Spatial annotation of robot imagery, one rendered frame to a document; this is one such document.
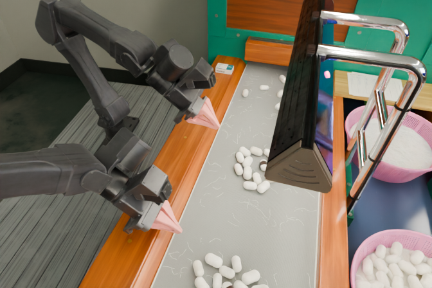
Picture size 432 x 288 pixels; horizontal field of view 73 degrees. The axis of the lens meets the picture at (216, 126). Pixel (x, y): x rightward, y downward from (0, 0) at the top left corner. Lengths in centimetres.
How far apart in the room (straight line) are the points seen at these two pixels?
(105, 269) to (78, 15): 53
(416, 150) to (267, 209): 48
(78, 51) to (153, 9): 130
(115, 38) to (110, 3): 154
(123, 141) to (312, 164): 34
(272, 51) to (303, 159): 77
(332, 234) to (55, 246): 63
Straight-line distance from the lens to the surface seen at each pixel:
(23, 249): 87
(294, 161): 35
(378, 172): 92
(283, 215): 72
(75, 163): 50
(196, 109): 66
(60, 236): 84
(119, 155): 56
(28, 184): 49
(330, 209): 72
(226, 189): 74
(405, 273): 76
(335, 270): 66
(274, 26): 112
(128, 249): 66
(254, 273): 63
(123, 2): 218
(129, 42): 69
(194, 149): 79
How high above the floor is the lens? 134
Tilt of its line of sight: 42 degrees down
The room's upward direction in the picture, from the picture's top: straight up
